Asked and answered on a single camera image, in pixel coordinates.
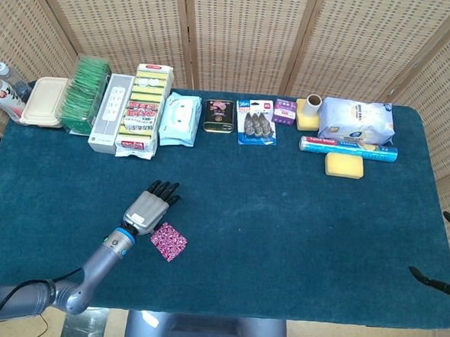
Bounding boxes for white paper roll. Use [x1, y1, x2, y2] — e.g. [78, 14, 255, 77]
[305, 92, 324, 117]

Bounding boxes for small purple box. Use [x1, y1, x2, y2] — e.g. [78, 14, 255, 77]
[272, 98, 299, 126]

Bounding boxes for oblong yellow sponge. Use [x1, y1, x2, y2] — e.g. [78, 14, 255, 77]
[323, 151, 365, 181]

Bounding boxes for black gold meat can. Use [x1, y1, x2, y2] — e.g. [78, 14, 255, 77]
[202, 98, 238, 135]

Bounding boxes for beige lidded food container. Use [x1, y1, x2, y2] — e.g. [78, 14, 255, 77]
[19, 75, 70, 129]

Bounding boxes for square yellow sponge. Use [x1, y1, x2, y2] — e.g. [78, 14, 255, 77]
[294, 98, 323, 132]

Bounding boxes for wicker folding screen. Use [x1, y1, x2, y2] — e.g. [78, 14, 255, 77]
[0, 0, 450, 337]

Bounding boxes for blue blister pack of hooks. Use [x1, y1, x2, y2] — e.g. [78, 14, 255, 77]
[233, 98, 280, 148]

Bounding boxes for teal table cloth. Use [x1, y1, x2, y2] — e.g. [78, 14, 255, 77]
[0, 77, 450, 332]

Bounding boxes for long white cardboard box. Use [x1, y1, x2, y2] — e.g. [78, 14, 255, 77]
[86, 72, 136, 156]

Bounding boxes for clear box green tea bags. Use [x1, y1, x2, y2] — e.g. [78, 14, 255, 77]
[56, 53, 114, 138]

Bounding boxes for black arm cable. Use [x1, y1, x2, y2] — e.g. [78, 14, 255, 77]
[0, 263, 85, 337]

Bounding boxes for shiny metal plate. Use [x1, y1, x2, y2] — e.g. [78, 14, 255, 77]
[63, 306, 110, 337]

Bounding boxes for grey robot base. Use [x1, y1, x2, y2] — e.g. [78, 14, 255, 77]
[124, 309, 290, 337]

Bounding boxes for blue food wrap roll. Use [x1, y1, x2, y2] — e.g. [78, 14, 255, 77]
[297, 135, 400, 165]

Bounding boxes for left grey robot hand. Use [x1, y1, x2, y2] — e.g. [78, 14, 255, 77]
[121, 178, 182, 237]

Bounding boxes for yellow sponge multipack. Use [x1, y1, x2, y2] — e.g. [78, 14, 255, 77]
[114, 61, 175, 161]

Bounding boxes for large white tissue pack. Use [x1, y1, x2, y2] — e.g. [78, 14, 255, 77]
[317, 95, 399, 147]

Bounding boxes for light blue wet wipes pack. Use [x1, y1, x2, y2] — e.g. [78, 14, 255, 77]
[158, 91, 204, 149]

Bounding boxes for clear bottle white cap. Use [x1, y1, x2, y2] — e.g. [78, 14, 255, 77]
[0, 62, 34, 102]

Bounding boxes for pink patterned packet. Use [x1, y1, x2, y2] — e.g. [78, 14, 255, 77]
[148, 220, 190, 264]

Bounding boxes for white bottle red label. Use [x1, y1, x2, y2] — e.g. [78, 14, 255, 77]
[0, 73, 28, 123]

